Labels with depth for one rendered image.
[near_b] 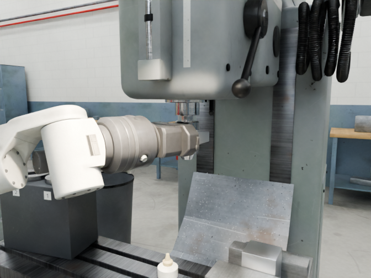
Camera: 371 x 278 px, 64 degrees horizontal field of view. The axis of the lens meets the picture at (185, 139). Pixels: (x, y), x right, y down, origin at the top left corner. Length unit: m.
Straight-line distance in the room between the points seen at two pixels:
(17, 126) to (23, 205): 0.47
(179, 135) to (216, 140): 0.46
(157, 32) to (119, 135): 0.16
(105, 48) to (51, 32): 1.60
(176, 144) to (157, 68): 0.13
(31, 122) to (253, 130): 0.64
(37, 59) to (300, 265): 7.58
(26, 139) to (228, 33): 0.33
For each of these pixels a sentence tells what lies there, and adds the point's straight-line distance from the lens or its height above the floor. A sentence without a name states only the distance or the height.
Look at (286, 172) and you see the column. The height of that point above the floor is 1.10.
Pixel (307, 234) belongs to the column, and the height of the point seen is 0.92.
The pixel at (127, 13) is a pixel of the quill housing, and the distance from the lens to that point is 0.55.
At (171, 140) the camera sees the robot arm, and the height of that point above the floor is 1.24.
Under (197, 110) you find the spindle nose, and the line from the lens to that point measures 0.56.
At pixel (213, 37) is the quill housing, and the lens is 0.46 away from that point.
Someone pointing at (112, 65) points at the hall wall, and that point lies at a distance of 6.22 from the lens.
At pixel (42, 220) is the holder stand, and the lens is 0.87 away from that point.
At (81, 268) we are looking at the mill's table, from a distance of 0.82.
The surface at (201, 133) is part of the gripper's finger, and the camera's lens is 0.56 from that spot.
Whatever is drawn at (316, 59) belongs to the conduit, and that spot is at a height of 1.39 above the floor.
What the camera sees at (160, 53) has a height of 1.38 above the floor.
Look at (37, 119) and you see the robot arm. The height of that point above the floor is 1.28.
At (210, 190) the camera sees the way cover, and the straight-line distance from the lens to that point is 0.97.
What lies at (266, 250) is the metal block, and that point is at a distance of 0.59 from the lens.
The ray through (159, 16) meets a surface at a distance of 0.47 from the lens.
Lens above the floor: 1.32
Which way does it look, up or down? 8 degrees down
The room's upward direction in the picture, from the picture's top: straight up
